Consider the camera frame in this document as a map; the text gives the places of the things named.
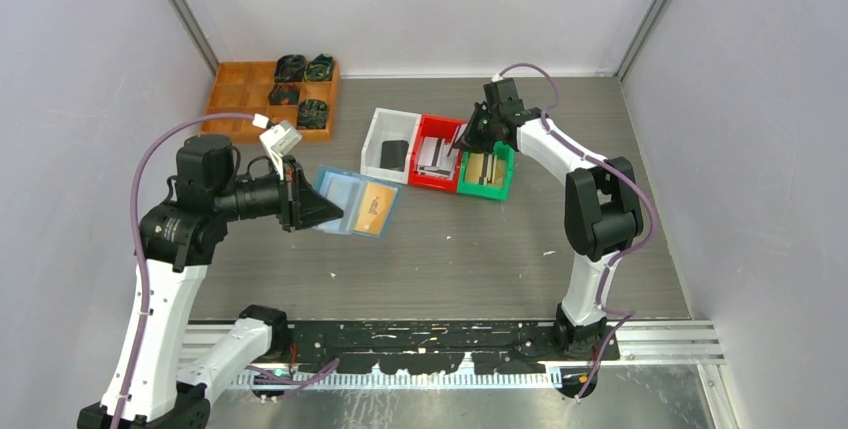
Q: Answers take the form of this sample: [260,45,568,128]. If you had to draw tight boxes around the rolled dark tie top-right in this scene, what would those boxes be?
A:
[304,53,335,82]

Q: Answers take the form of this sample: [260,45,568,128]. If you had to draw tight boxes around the black card stack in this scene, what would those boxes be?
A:
[379,139,409,172]

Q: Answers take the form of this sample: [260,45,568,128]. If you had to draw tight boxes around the aluminium frame rail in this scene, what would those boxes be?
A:
[179,321,725,397]

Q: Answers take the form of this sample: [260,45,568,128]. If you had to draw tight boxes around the blue leather card holder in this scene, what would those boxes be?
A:
[315,166,401,238]

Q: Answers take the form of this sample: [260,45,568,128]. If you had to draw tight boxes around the white cards pile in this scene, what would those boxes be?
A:
[415,137,460,180]

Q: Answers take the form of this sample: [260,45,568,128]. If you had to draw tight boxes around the rolled dark tie top-left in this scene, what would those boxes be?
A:
[273,54,307,83]

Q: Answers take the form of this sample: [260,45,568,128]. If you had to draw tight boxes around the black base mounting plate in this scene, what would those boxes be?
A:
[257,320,603,375]

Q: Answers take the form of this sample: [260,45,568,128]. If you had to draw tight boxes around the red plastic bin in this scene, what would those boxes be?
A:
[408,114,465,194]

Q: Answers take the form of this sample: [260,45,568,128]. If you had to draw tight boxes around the gold cards pile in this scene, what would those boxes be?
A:
[463,153,507,188]

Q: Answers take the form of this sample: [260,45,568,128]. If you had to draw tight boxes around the gold card in holder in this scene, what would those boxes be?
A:
[353,182,398,236]

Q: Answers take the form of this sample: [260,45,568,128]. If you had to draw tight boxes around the rolled dark tie bottom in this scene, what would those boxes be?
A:
[296,99,329,130]

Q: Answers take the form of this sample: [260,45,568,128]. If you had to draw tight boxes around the rolled dark tie middle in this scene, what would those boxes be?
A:
[267,83,300,106]

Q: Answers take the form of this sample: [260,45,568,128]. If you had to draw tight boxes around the green plastic bin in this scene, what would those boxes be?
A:
[457,143,515,201]

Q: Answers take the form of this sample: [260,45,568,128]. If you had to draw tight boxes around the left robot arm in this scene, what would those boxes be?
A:
[77,134,344,428]

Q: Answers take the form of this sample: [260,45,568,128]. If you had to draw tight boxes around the white plastic bin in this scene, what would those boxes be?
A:
[360,108,422,184]

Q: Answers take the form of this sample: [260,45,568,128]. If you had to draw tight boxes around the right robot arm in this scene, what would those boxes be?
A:
[456,76,644,360]

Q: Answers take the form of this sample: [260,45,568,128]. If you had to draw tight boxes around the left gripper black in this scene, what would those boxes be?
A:
[214,155,343,232]

